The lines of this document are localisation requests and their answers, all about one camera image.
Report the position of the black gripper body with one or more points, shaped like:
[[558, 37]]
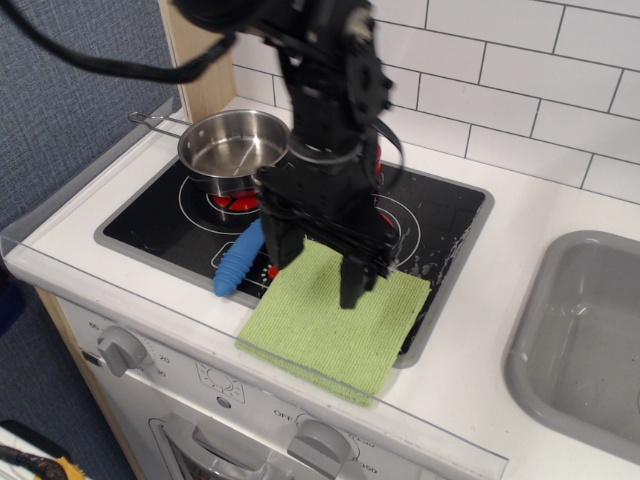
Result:
[[331, 202]]

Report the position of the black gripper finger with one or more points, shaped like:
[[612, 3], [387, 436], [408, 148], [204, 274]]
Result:
[[284, 240], [358, 275]]

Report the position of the green napkin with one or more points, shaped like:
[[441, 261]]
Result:
[[300, 327]]

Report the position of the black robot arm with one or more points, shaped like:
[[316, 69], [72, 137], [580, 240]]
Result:
[[327, 58]]

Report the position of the red toy bell pepper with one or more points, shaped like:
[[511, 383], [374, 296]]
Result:
[[377, 168]]

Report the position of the stainless steel saucepan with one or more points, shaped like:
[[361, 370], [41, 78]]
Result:
[[224, 151]]

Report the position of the black toy stovetop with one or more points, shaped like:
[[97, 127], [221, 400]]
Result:
[[171, 225]]

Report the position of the grey right oven knob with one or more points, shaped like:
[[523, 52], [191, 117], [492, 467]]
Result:
[[320, 447]]

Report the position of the grey oven knob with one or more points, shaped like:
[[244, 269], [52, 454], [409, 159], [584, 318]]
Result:
[[320, 447], [120, 350]]

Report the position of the grey left oven knob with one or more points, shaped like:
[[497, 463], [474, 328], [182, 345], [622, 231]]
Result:
[[120, 350]]

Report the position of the white toy oven front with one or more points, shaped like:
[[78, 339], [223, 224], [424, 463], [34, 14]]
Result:
[[183, 419]]

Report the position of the grey plastic sink basin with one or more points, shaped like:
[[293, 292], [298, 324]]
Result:
[[573, 365]]

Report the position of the yellow object at corner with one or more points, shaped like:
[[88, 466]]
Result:
[[63, 469]]

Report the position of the blue handled metal spoon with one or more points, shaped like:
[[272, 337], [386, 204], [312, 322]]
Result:
[[239, 259]]

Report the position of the wooden side post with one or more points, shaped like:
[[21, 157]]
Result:
[[216, 87]]

